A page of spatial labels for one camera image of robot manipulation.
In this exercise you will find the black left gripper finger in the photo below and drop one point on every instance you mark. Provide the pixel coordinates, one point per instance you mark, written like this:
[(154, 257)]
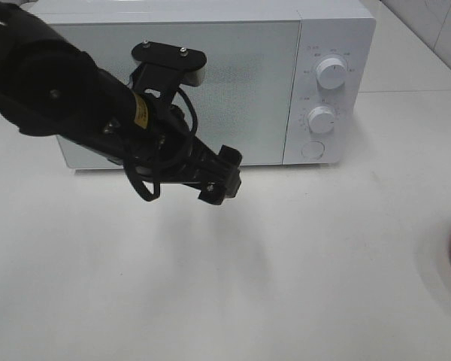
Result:
[(225, 165), (211, 189)]

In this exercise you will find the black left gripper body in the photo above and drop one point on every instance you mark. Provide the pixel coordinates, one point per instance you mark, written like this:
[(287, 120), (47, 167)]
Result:
[(158, 137)]

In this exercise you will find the white microwave door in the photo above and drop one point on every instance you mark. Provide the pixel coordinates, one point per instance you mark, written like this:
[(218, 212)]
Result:
[(244, 99)]

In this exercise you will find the round white door button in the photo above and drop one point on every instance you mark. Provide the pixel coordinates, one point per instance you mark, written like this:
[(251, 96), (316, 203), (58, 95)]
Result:
[(313, 150)]

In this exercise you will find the white timer knob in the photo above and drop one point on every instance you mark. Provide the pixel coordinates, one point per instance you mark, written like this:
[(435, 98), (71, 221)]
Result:
[(321, 119)]

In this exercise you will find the white power knob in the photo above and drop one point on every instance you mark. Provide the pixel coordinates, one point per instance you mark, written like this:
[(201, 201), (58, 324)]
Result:
[(331, 71)]

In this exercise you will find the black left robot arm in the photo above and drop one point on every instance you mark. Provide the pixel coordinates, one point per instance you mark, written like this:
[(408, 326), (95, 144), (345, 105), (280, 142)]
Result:
[(49, 87)]

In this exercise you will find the white microwave oven body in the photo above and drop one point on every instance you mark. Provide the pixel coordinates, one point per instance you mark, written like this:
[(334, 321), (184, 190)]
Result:
[(344, 28)]

